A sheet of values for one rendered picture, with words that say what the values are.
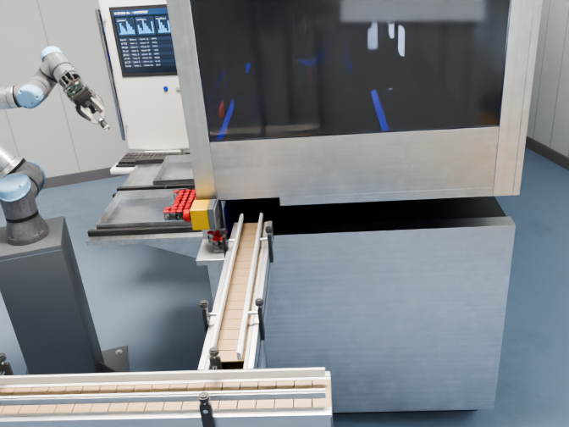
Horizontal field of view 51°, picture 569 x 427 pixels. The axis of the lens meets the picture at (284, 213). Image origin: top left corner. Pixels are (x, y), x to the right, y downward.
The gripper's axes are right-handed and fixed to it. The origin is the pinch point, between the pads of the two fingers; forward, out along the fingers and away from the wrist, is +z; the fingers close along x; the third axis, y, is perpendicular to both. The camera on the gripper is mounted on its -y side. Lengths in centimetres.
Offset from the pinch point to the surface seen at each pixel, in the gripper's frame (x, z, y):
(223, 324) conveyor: -3, 91, 23
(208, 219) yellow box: 8, 55, 0
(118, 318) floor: -67, 7, -121
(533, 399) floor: 60, 158, -102
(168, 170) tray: 5, 1, -50
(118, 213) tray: -17.7, 18.5, -23.3
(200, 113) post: 26.2, 33.9, 15.8
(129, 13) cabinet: 34, -66, -37
